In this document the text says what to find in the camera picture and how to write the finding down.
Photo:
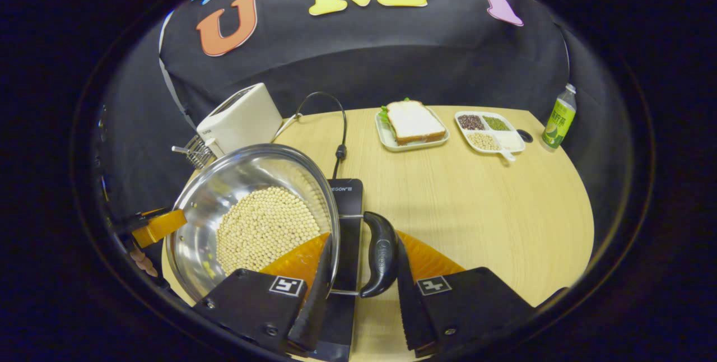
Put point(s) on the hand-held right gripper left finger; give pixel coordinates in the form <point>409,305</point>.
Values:
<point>316,306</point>

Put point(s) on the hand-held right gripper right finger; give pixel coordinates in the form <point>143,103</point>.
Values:
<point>409,300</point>

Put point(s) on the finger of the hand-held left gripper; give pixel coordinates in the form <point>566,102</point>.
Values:
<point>162,226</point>

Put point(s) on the black induction cooktop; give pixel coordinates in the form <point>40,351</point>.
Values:
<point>346,238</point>

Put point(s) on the pile of soybeans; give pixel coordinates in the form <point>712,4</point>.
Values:
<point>260,227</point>

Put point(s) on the white toaster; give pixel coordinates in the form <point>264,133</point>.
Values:
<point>241,118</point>

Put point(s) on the white rectangular plate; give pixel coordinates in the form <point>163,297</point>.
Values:
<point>386,138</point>

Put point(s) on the sandwich with lettuce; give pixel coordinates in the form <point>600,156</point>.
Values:
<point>414,121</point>

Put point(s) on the white divided tray with grains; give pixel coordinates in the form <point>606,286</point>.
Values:
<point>493,138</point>

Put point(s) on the black table grommet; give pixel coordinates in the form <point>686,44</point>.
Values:
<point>525,136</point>

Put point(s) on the green label drink bottle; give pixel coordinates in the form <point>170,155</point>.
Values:
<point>558,121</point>

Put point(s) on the black backdrop cloth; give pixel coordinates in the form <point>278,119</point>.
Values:
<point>364,54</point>

